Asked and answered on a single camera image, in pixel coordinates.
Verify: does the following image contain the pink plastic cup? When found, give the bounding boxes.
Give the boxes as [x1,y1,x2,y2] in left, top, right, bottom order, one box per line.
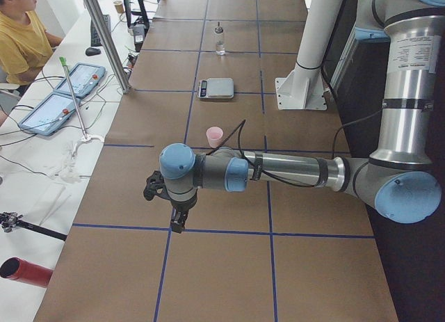
[206,127,224,148]

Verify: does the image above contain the black power adapter box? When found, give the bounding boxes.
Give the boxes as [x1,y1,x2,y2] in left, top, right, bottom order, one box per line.
[131,24,146,52]

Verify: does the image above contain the person in yellow shirt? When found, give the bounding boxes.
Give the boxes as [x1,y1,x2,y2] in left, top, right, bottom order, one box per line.
[1,0,63,88]

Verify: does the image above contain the aluminium frame post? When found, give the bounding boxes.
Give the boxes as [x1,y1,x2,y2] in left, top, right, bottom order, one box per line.
[83,0,131,94]

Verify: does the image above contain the white pillar with base plate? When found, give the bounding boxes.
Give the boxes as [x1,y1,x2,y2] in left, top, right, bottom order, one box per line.
[275,0,343,111]

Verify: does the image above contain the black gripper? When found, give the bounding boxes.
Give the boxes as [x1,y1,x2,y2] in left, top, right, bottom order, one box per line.
[170,203,191,234]

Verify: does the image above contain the black keyboard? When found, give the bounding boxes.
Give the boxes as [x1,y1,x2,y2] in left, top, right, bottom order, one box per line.
[90,14,111,47]

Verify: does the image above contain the metal rod green tip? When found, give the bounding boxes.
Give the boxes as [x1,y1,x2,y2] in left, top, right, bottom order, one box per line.
[59,56,88,143]

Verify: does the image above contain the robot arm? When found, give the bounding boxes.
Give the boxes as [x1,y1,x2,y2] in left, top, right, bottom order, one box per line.
[144,0,444,233]

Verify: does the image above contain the white plastic clamp parts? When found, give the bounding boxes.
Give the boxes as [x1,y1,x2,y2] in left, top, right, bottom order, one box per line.
[55,134,105,184]

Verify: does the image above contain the near blue teach pendant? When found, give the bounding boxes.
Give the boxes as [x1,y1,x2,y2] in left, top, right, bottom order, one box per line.
[18,92,75,136]

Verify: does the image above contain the glass sauce bottle steel spout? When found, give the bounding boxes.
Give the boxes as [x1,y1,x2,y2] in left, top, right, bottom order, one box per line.
[213,22,225,56]

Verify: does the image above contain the far blue teach pendant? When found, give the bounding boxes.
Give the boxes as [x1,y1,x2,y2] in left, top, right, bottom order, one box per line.
[69,63,106,99]

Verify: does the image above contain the red cylinder tube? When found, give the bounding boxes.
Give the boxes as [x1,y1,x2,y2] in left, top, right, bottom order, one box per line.
[1,257,53,288]

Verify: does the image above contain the black tripod rod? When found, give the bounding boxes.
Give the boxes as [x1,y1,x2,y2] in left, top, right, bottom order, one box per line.
[1,212,67,241]

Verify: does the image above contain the black computer mouse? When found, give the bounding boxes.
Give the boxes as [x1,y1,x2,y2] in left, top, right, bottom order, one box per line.
[85,47,101,56]

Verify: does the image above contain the silver digital kitchen scale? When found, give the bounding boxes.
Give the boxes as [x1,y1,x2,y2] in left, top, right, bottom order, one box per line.
[197,78,234,99]

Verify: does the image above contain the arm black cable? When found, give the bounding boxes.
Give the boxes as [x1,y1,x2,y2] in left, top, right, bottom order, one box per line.
[207,118,383,188]

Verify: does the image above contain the blue teach pendant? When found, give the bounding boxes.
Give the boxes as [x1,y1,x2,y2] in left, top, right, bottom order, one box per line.
[69,63,106,99]
[18,92,75,136]

